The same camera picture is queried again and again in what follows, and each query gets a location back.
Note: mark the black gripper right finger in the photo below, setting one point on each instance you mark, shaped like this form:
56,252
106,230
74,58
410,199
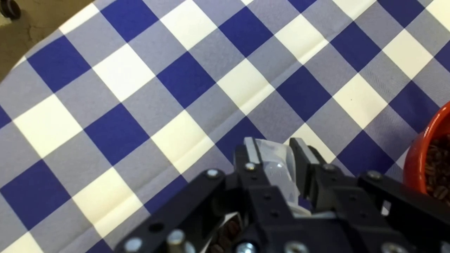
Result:
314,176

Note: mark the dark brown beans pile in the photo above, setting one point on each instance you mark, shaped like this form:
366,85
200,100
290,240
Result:
438,169

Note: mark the blue white checkered tablecloth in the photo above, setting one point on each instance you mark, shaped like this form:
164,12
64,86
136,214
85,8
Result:
118,131

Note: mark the red plastic bowl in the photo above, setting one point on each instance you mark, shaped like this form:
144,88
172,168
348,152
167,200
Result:
416,155

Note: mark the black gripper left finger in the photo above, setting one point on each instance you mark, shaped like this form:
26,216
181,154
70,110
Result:
254,183

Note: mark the clear plastic measuring jug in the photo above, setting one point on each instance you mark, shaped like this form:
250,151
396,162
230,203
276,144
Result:
278,175

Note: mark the black chair caster wheel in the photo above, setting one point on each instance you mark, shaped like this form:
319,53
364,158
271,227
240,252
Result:
9,8

